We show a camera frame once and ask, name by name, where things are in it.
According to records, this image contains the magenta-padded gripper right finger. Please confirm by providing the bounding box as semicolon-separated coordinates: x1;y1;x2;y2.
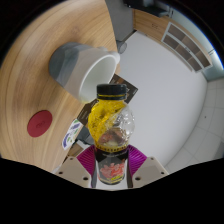
127;144;169;188

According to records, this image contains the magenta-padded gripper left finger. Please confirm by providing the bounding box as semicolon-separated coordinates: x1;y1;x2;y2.
53;144;98;188

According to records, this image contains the clear bottle with black cap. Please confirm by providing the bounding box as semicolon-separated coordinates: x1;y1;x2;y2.
87;83;136;186

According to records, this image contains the white printed leaflet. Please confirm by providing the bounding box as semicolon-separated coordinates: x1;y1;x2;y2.
61;118;84;151

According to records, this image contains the flat round red coaster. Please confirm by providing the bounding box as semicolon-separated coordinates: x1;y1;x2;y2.
26;109;54;138

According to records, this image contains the white and grey cup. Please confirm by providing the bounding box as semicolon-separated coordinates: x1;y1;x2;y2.
48;41;121;104

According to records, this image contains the black mesh waste bin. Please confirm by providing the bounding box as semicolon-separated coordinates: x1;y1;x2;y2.
116;41;128;55

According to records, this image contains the wooden cabinet with glass doors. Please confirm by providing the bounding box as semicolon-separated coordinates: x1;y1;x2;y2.
133;8;214;73

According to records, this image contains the black leather sofa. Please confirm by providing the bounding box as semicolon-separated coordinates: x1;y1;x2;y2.
123;0;171;18

